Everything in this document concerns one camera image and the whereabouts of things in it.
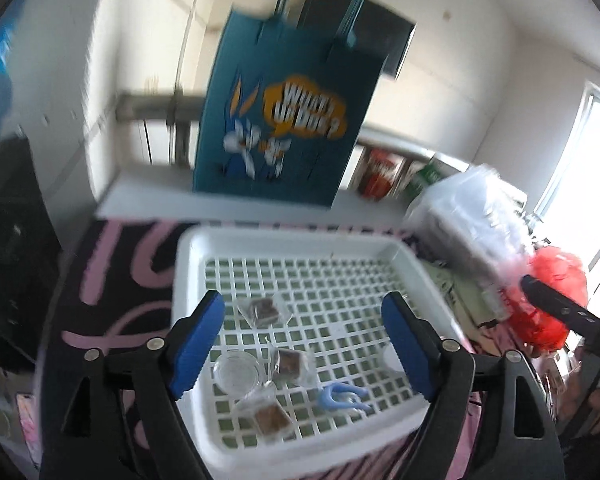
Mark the bright window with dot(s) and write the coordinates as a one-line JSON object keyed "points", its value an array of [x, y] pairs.
{"points": [[590, 160]]}

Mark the clear plastic bag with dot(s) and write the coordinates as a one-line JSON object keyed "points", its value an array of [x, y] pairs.
{"points": [[460, 220]]}

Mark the cartoon printed mat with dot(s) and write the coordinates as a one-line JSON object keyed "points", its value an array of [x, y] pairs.
{"points": [[105, 270]]}

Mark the blue plastic clip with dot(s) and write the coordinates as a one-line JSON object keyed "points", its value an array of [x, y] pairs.
{"points": [[324, 396]]}

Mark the white perforated plastic tray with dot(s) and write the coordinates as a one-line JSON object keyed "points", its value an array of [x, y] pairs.
{"points": [[190, 270]]}

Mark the clear round jar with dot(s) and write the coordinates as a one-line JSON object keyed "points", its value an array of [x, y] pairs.
{"points": [[235, 375]]}

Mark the green box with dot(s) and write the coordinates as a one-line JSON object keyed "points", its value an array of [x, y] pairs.
{"points": [[430, 177]]}

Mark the blue water jug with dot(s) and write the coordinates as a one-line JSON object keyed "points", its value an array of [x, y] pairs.
{"points": [[0, 70]]}

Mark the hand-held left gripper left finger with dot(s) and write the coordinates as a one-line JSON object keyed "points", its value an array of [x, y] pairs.
{"points": [[197, 345]]}

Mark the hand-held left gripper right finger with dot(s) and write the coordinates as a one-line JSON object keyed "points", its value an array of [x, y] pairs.
{"points": [[410, 345]]}

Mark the white lidded round jar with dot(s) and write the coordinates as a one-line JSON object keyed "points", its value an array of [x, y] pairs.
{"points": [[392, 357]]}

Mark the red sauce jar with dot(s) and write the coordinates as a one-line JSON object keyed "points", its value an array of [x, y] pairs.
{"points": [[380, 175]]}

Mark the teal cartoon tote bag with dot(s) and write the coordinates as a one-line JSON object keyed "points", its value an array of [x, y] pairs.
{"points": [[230, 60]]}

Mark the black water dispenser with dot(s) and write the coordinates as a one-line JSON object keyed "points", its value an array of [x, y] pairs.
{"points": [[15, 260]]}

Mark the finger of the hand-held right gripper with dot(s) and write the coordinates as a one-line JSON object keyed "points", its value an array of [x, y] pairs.
{"points": [[560, 305]]}

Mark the red plastic bag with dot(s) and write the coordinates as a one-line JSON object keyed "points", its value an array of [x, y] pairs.
{"points": [[555, 270]]}

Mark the black wall television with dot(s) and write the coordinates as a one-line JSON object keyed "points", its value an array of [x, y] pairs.
{"points": [[375, 30]]}

